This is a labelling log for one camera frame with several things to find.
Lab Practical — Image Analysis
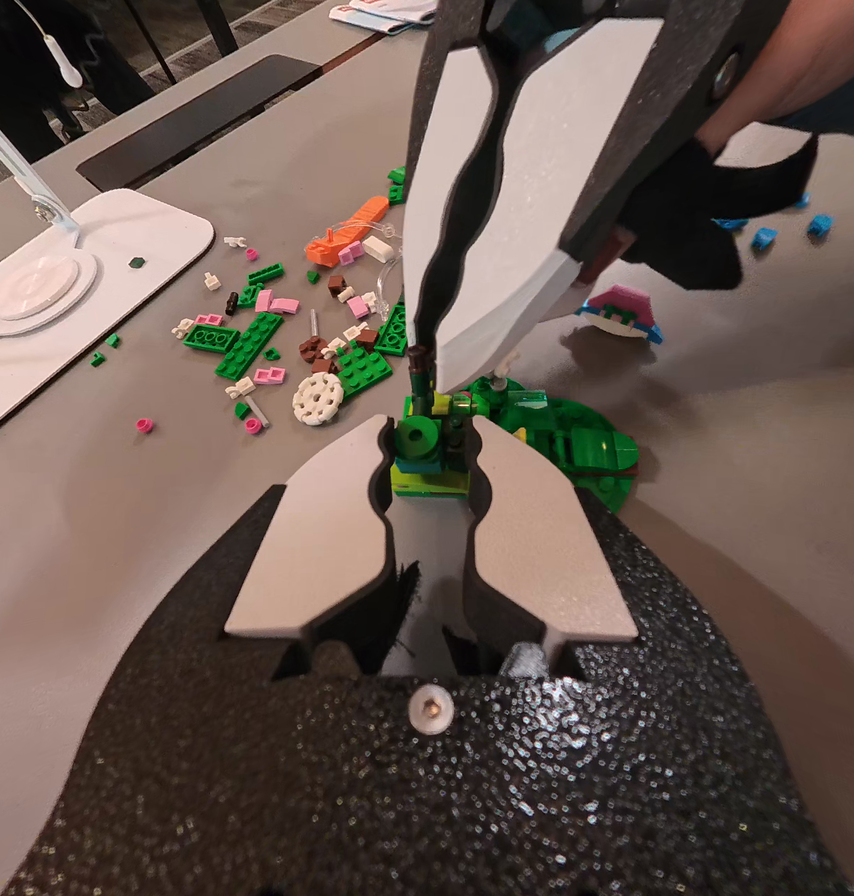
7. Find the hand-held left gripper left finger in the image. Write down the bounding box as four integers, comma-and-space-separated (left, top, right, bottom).
224, 413, 403, 644

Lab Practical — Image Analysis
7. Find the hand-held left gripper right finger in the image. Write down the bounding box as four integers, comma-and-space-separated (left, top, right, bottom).
462, 416, 642, 646

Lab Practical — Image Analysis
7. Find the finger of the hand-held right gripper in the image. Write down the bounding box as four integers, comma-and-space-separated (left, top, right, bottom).
402, 42, 499, 350
432, 17, 666, 394

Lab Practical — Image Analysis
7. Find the green lego plant assembly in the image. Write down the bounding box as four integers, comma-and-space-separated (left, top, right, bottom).
392, 352, 641, 517

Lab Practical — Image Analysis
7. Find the dark brown lego stem piece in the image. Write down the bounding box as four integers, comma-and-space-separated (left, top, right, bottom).
407, 343, 436, 421

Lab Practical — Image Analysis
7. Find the orange lego piece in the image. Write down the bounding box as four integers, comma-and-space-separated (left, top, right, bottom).
305, 195, 391, 267

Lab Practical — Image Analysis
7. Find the pink and blue lego flower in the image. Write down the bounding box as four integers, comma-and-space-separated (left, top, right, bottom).
577, 283, 664, 345

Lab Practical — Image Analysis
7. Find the white round lego gear plate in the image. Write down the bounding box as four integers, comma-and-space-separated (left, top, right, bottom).
292, 373, 345, 426

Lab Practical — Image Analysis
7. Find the pile of loose lego pieces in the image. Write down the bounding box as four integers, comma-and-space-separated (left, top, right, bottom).
173, 164, 417, 436

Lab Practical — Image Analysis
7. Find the person's right hand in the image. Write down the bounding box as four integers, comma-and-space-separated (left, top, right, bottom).
700, 0, 854, 151

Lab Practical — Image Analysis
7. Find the white instruction booklet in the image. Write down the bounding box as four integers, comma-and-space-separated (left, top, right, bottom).
329, 0, 438, 35

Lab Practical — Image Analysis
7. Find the black table cable cover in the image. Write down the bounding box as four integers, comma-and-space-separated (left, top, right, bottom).
77, 55, 323, 191

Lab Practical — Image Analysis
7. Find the black metal frame leg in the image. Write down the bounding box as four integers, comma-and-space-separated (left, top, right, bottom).
122, 0, 177, 86
196, 0, 237, 56

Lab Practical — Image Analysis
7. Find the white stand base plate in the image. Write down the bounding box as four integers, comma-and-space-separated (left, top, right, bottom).
0, 189, 216, 438

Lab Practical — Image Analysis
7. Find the white hanging cable plug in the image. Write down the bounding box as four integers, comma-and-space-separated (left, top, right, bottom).
14, 0, 85, 88

